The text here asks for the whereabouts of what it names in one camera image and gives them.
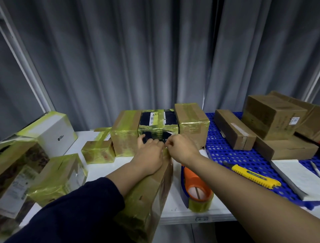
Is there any person's right forearm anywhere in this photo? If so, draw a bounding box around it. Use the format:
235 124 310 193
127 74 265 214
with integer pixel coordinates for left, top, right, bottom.
183 153 320 243

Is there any large plain brown box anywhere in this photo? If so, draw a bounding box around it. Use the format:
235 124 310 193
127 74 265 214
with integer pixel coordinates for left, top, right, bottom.
268 90 320 144

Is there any narrow brown cardboard box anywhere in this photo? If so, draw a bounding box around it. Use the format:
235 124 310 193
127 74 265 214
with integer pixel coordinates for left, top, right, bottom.
214 109 257 151

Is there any yellow utility knife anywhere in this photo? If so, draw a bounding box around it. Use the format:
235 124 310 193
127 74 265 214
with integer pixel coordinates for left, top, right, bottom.
222 161 282 190

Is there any person's right hand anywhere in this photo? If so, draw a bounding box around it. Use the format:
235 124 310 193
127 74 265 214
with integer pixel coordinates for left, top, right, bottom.
164 134 202 166

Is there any white metal frame post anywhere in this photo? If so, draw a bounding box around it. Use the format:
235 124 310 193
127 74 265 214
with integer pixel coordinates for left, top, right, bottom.
0 2 56 114

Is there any person's left hand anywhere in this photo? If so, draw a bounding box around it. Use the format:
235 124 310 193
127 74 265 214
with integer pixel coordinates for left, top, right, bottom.
130 134 164 176

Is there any blue perforated plastic pallet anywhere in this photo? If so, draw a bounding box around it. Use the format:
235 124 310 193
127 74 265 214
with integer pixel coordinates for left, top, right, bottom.
204 112 320 211

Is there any white pen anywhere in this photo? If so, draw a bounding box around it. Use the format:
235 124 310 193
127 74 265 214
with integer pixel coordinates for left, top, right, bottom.
310 160 320 179

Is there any small flat white box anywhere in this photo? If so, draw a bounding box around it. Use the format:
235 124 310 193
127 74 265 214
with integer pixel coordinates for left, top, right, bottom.
93 127 112 142

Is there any white foam sheet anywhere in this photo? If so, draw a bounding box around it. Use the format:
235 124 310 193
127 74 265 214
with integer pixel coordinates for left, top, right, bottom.
270 159 320 202

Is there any small taped cardboard box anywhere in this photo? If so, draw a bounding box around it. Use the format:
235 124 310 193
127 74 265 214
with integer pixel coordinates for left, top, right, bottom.
81 139 116 165

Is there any dark blue taped box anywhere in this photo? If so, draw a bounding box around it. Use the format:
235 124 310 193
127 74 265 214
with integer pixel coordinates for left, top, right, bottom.
138 109 179 151

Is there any white box with yellow tape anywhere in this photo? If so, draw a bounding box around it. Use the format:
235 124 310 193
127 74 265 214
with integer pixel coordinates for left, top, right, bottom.
16 111 78 159

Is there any long taped cardboard box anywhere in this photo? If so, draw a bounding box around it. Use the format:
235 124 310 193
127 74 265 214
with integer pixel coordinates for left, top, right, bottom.
114 148 174 243

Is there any orange tape dispenser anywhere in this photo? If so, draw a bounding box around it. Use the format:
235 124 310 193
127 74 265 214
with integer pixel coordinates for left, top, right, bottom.
181 164 215 213

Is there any taped box with white label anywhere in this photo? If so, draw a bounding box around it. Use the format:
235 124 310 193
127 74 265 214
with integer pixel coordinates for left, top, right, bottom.
26 153 89 208

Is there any large patterned taped box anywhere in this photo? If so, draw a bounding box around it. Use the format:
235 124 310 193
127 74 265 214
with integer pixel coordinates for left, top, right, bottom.
0 138 50 236

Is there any person's left forearm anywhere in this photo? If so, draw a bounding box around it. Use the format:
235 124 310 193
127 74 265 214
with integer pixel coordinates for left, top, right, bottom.
4 160 154 243

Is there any brown box with white label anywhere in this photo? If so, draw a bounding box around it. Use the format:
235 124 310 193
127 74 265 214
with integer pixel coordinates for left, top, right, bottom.
241 94 308 141

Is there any grey curtain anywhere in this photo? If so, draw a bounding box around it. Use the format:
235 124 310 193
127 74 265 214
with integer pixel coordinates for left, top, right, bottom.
0 0 320 142

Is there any tall taped cardboard box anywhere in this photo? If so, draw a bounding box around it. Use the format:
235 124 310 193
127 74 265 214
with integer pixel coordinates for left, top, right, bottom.
110 110 143 158

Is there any flat brown cardboard box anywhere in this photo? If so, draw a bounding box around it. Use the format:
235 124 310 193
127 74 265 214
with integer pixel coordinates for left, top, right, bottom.
253 135 319 161

